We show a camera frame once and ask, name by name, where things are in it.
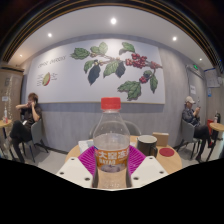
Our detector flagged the grey chair with dark legs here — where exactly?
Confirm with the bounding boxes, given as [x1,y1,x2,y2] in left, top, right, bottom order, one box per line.
[175,119,201,160]
[22,118,50,163]

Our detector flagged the person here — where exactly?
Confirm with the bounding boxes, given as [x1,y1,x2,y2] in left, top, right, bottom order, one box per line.
[181,96,212,163]
[3,92,43,163]

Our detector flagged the round ceiling spotlights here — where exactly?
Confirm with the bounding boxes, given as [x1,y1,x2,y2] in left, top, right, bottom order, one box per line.
[46,16,179,43]

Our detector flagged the white printed paper sheet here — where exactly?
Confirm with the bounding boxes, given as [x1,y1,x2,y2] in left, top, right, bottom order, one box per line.
[77,139,95,155]

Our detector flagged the clear red-capped drink bottle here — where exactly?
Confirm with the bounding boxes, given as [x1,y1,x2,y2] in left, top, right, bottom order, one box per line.
[92,97,131,190]

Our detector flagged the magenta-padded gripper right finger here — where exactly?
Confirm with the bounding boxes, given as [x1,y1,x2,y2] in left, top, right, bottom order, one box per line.
[125,145,169,190]

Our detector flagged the black mug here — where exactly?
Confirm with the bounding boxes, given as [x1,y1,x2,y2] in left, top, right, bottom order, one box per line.
[136,134,159,158]

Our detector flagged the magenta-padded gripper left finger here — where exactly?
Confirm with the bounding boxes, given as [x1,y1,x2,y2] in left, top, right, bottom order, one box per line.
[55,145,99,190]

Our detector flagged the flat round red coaster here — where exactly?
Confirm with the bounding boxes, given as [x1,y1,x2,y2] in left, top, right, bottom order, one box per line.
[158,147,176,158]

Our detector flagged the coffee plant wall mural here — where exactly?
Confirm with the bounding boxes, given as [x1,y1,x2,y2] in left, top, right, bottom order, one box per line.
[25,38,167,105]

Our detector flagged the red box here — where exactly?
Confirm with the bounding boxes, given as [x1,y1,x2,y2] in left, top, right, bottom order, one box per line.
[206,119,215,135]

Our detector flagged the brown cardboard box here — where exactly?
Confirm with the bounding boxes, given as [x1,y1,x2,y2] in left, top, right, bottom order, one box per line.
[152,132,170,147]

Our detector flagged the wooden wall cabinet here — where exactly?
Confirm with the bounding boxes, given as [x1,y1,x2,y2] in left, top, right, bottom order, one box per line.
[0,64,25,124]

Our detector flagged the white wall notice board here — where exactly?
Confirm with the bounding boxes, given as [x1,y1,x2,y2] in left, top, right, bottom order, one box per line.
[203,67,222,89]

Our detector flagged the small round wooden table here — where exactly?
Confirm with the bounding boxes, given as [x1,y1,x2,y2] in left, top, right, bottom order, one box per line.
[0,119,13,158]
[205,122,224,163]

